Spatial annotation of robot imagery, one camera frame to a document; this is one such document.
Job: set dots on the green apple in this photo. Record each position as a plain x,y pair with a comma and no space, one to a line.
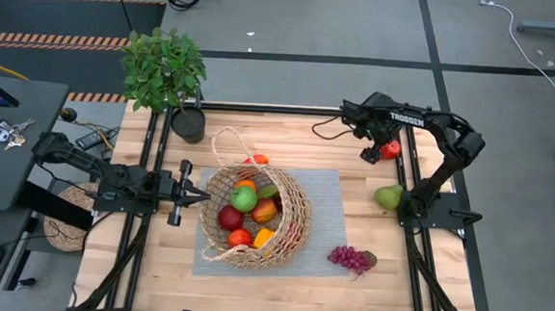
243,199

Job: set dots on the potted green plant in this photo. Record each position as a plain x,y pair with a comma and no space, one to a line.
162,69

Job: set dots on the black hazard-striped floor mat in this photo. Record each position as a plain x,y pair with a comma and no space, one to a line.
64,17

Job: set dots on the green pear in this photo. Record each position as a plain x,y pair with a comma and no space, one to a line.
388,197

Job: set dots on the black desk base beam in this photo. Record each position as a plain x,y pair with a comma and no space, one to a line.
57,207

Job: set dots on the orange red peach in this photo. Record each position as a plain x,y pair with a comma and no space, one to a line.
264,210

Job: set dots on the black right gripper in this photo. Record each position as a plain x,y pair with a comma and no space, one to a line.
375,131

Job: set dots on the grey woven placemat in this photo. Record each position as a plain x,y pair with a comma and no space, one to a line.
328,202

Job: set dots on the red tomato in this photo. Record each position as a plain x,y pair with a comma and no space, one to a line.
239,238

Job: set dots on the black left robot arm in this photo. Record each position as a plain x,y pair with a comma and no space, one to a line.
79,160

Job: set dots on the key bunch with fob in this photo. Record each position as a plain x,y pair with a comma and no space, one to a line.
8,132

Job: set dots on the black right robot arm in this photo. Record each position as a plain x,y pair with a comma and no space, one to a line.
434,119

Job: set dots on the purple grape bunch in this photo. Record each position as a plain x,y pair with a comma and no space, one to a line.
348,257

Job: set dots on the woven wicker basket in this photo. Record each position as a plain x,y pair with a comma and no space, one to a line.
232,256

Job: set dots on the yellow bell pepper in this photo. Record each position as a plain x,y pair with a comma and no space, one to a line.
263,238

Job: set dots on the green cucumber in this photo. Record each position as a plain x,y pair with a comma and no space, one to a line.
269,191

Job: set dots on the red and orange fruit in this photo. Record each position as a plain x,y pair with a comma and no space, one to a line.
259,159

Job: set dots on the black round knob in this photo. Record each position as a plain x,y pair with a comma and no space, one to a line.
68,115

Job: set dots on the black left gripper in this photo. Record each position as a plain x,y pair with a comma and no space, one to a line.
179,190

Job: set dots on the round wicker mat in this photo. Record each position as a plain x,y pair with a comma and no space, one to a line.
62,236

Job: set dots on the black aluminium frame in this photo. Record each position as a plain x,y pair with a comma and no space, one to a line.
222,107

